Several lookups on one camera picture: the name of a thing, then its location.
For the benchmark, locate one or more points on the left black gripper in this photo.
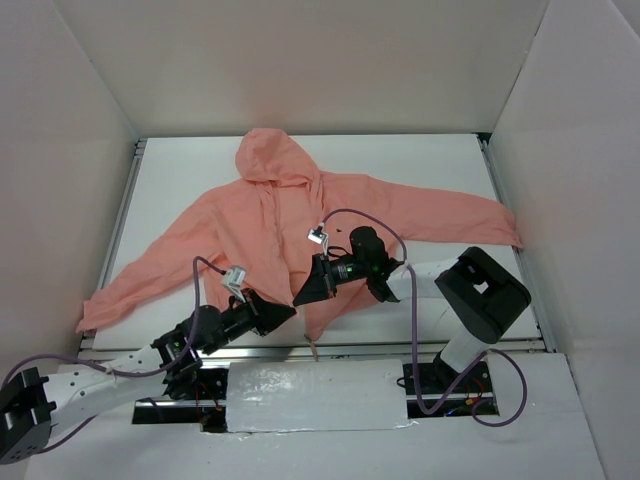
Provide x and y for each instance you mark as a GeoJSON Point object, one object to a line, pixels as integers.
{"type": "Point", "coordinates": [255, 308]}

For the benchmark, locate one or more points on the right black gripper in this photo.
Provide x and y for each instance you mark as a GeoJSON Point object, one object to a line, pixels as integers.
{"type": "Point", "coordinates": [324, 276]}

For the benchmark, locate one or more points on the salmon pink hooded jacket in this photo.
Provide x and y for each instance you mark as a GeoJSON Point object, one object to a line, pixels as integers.
{"type": "Point", "coordinates": [251, 201]}

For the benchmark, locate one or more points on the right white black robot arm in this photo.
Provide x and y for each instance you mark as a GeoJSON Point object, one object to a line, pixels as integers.
{"type": "Point", "coordinates": [486, 298]}

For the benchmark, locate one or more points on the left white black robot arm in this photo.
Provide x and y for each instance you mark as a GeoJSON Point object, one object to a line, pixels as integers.
{"type": "Point", "coordinates": [37, 407]}

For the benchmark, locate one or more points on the white foil covered panel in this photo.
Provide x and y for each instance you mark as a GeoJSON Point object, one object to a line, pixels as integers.
{"type": "Point", "coordinates": [285, 397]}

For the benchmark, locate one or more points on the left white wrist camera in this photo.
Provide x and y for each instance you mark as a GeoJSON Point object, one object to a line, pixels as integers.
{"type": "Point", "coordinates": [232, 281]}

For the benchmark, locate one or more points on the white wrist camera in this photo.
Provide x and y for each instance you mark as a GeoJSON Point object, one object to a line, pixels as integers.
{"type": "Point", "coordinates": [320, 237]}
{"type": "Point", "coordinates": [232, 281]}

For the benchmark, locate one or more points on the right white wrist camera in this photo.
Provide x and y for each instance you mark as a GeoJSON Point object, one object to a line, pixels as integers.
{"type": "Point", "coordinates": [320, 237]}

